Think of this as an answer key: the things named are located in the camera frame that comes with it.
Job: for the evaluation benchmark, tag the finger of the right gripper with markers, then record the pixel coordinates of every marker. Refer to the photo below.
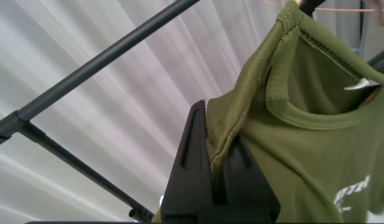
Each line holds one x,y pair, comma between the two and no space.
310,5

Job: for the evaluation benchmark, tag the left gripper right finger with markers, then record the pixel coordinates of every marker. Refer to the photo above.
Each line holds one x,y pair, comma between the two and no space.
244,193

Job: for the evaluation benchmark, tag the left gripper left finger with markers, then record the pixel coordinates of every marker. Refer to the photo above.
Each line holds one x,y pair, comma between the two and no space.
188,186

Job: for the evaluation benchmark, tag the green long-sleeved shirt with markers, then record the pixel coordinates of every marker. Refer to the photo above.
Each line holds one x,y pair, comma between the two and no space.
303,155

